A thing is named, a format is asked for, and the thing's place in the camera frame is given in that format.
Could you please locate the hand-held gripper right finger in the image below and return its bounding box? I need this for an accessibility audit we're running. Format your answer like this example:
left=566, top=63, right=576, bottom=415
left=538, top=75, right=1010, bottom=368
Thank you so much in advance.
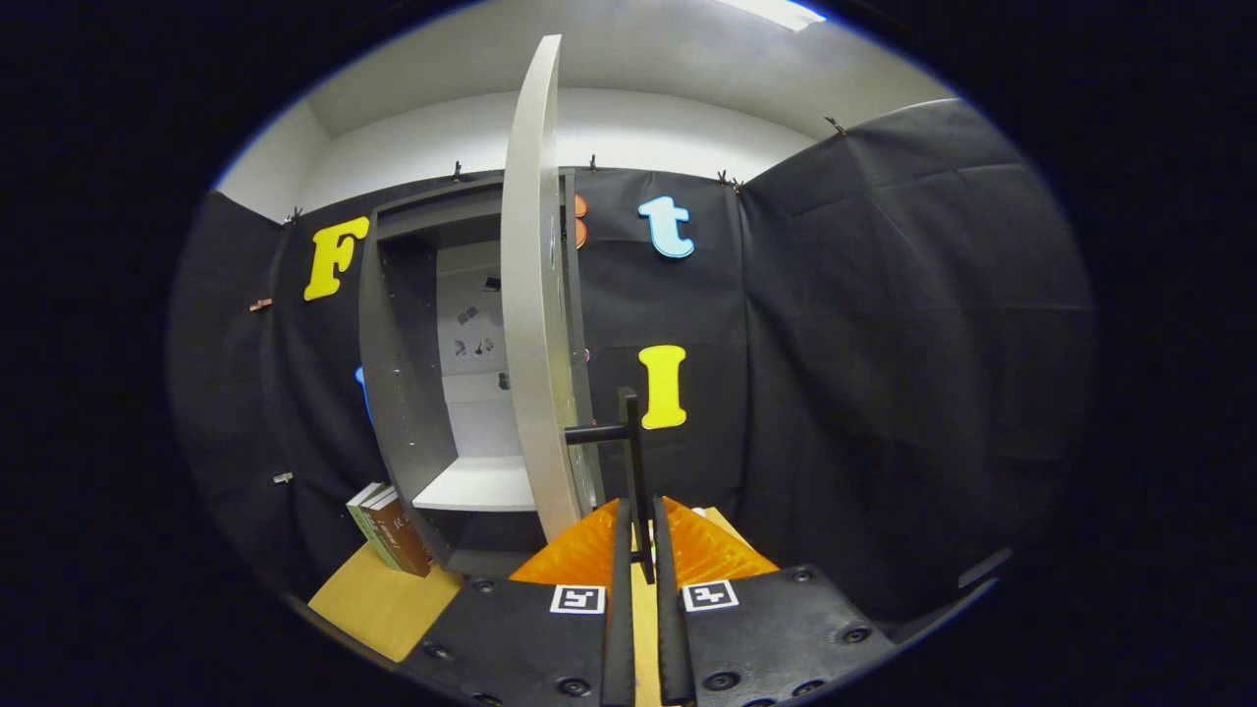
left=651, top=495, right=900, bottom=707

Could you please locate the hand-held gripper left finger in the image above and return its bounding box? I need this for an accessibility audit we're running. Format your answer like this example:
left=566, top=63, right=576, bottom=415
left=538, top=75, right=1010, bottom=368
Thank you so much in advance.
left=398, top=497, right=637, bottom=707

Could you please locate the black door handle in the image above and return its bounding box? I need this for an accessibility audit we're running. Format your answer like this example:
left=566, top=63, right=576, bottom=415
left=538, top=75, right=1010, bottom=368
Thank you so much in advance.
left=565, top=386, right=657, bottom=585

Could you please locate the beige cabinet door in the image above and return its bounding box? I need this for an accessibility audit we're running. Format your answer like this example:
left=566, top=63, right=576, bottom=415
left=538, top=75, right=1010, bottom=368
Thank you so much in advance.
left=499, top=34, right=590, bottom=544

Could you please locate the white cabinet shelf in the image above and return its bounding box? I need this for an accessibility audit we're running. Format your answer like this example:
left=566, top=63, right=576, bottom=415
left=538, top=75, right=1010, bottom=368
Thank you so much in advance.
left=412, top=455, right=539, bottom=514

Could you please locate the dark grey cabinet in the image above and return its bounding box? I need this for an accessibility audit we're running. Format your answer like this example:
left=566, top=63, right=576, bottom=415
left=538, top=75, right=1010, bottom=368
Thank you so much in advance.
left=356, top=169, right=608, bottom=578

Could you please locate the black backdrop cloth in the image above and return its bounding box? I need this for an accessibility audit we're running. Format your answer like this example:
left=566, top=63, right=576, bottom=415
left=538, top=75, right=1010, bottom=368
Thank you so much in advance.
left=167, top=98, right=1096, bottom=629

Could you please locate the long ceiling light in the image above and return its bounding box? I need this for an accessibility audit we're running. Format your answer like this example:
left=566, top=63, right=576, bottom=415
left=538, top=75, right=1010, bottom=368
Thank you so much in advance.
left=722, top=0, right=828, bottom=32

